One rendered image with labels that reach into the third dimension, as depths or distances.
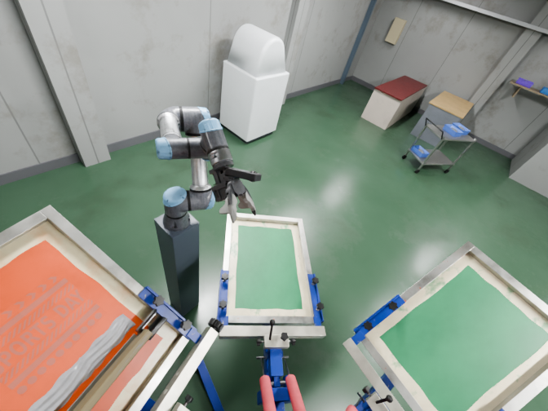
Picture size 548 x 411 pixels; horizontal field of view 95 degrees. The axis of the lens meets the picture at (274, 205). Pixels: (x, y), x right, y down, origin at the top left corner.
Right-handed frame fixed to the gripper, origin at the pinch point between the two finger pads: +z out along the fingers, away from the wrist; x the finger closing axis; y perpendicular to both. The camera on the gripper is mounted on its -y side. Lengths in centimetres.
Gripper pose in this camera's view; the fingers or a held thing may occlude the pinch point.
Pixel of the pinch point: (247, 218)
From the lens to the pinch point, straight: 84.2
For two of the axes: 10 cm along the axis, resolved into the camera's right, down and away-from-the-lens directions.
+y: -8.6, 3.1, 4.0
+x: -3.8, 1.2, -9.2
